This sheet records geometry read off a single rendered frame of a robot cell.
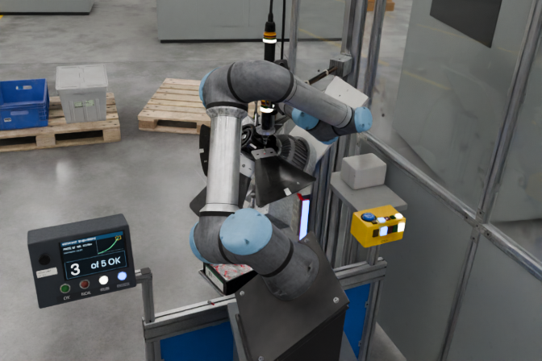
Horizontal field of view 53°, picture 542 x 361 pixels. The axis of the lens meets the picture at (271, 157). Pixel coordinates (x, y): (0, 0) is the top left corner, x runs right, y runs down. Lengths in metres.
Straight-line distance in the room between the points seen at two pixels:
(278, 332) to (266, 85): 0.62
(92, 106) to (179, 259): 1.91
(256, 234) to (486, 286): 1.21
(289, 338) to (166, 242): 2.32
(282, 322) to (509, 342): 1.12
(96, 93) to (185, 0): 2.96
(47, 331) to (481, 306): 2.09
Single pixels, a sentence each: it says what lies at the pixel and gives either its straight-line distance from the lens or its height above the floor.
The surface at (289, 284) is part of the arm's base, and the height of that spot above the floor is 1.24.
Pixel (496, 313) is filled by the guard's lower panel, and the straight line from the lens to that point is 2.30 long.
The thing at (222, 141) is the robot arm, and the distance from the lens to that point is 1.46.
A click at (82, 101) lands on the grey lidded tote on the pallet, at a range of 4.86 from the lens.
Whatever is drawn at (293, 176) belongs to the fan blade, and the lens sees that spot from 1.94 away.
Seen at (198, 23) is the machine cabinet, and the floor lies 0.27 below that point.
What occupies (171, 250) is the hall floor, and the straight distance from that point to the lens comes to 3.53.
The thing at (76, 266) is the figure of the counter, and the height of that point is 1.17.
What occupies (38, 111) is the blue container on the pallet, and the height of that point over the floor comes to 0.29.
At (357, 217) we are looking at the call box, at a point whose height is 1.07.
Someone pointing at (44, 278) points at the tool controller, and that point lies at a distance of 1.60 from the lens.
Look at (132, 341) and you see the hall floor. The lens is 3.00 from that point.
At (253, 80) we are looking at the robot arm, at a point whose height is 1.66.
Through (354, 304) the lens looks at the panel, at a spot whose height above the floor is 0.67.
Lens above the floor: 2.14
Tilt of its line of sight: 28 degrees down
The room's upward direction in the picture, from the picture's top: 3 degrees clockwise
